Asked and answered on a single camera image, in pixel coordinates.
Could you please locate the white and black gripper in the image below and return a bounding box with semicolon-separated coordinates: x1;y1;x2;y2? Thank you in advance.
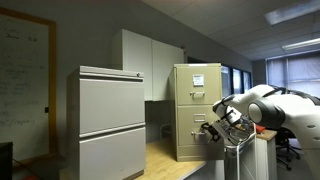
201;120;239;146

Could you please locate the beige bottom cabinet drawer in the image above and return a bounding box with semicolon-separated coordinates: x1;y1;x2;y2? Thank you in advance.
177;105;217;146

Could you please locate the beige cabinet drawer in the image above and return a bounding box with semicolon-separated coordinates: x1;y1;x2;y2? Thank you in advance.
177;105;217;146
175;64;222;105

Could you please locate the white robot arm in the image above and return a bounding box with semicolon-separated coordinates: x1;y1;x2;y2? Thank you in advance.
212;84;320;180

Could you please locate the beige metal filing cabinet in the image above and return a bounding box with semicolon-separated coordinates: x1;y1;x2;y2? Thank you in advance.
168;63;225;162

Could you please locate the beige top cabinet drawer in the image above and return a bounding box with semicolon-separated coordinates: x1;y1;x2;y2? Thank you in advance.
175;64;222;105

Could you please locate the white counter base cabinet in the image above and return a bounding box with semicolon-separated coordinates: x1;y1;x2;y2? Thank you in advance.
186;129;278;180

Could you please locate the grey two-drawer filing cabinet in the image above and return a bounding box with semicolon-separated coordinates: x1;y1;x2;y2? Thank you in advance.
66;66;146;180

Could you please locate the white paper label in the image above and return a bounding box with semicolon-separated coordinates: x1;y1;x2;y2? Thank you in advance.
192;74;204;87

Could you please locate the black office chair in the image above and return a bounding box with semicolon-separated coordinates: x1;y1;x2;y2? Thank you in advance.
275;128;300;171

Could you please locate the fluorescent ceiling light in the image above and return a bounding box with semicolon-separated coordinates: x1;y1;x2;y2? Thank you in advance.
264;0;320;25

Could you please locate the wood-framed whiteboard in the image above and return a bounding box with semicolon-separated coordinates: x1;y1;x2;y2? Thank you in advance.
0;7;57;163

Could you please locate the white wall cupboard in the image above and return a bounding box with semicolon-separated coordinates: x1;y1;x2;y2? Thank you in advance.
109;29;184;101

